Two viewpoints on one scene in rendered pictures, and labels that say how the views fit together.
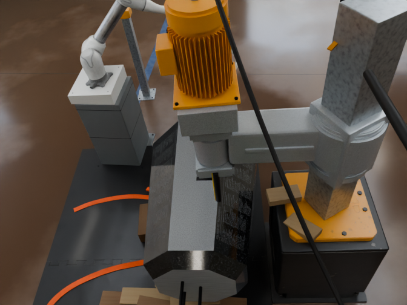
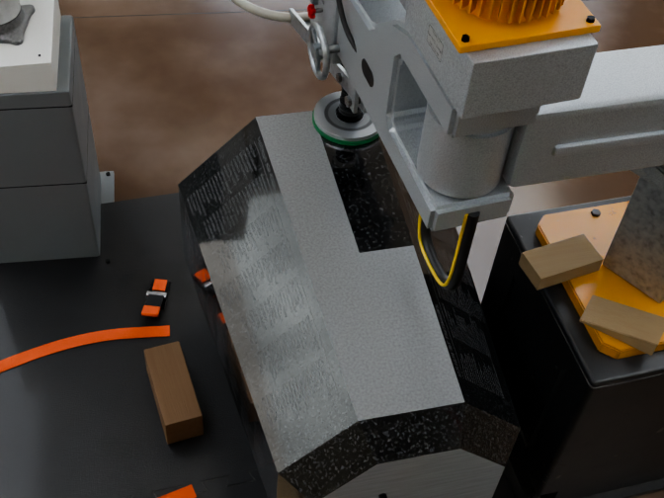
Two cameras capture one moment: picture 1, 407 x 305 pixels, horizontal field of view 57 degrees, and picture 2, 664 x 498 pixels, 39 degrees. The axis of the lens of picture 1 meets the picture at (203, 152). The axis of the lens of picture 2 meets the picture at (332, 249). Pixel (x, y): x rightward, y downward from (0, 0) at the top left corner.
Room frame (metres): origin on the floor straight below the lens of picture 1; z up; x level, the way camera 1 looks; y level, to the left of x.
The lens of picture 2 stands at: (0.05, 0.88, 2.75)
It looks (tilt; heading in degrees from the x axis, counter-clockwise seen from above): 49 degrees down; 333
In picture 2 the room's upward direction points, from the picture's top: 6 degrees clockwise
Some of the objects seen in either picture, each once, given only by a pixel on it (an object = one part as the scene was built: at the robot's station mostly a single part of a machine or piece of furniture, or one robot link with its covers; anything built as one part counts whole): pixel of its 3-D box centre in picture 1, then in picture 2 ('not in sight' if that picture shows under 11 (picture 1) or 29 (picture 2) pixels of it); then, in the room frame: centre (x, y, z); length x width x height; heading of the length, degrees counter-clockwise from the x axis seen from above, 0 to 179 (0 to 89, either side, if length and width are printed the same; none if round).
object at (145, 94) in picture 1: (136, 55); not in sight; (3.52, 0.56, 0.54); 0.20 x 0.20 x 1.09; 82
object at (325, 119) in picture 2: not in sight; (349, 115); (1.96, -0.11, 0.87); 0.21 x 0.21 x 0.01
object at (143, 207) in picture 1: (147, 222); (173, 391); (1.72, 0.56, 0.07); 0.30 x 0.12 x 0.12; 177
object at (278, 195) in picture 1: (283, 195); (560, 261); (1.30, -0.45, 0.81); 0.20 x 0.10 x 0.05; 90
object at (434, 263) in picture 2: (215, 176); (444, 227); (1.31, -0.05, 1.08); 0.23 x 0.03 x 0.32; 175
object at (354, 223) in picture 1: (325, 204); (646, 270); (1.21, -0.70, 0.76); 0.49 x 0.49 x 0.05; 82
